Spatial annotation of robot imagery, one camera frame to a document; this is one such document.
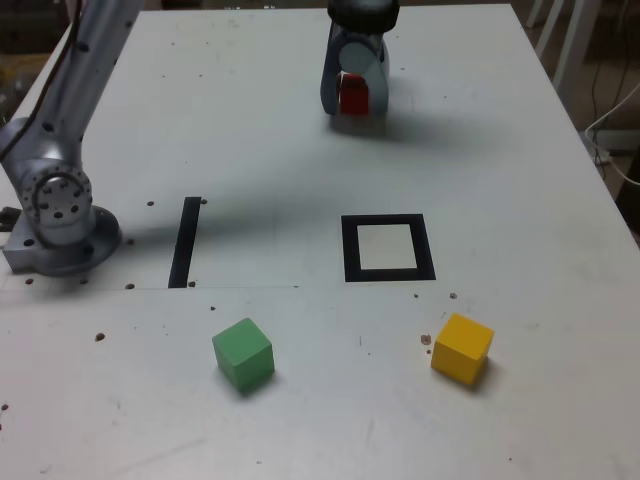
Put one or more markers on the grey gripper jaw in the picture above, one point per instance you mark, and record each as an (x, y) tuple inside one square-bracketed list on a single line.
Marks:
[(327, 85), (376, 85)]

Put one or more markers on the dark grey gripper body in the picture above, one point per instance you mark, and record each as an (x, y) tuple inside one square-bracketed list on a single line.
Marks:
[(357, 34)]

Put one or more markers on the red cube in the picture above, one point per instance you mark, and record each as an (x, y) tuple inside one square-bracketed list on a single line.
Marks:
[(354, 97)]

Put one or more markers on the yellow cube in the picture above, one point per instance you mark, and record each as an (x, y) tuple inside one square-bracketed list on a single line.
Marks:
[(460, 350)]

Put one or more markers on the green cube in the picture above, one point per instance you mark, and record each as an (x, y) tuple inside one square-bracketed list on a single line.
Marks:
[(242, 355)]

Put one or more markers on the black tape square outline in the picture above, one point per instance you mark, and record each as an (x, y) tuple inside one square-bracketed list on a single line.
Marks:
[(350, 250)]

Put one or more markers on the white furniture legs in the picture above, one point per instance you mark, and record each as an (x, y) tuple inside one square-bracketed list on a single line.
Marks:
[(572, 45)]

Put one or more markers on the black tape strip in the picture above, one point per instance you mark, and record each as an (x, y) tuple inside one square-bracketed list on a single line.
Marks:
[(184, 240)]

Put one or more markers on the black base connector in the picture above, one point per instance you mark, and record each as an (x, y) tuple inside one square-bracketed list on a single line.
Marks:
[(7, 218)]

